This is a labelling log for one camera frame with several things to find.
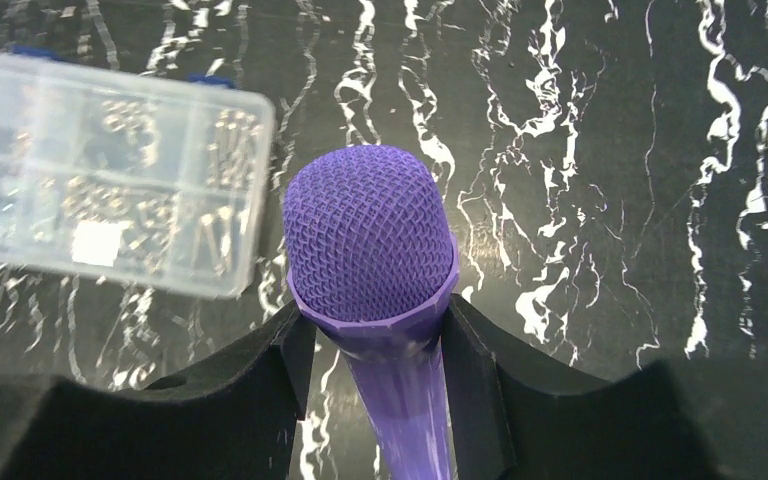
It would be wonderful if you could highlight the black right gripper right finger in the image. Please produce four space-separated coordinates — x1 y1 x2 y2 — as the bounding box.
441 295 768 479

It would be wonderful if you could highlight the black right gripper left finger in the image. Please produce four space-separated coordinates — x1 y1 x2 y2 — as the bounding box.
0 304 316 479

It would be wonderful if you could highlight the purple microphone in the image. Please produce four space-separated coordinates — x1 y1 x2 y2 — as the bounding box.
282 145 459 479

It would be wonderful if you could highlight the clear plastic screw box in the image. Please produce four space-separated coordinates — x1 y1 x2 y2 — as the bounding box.
0 51 275 299

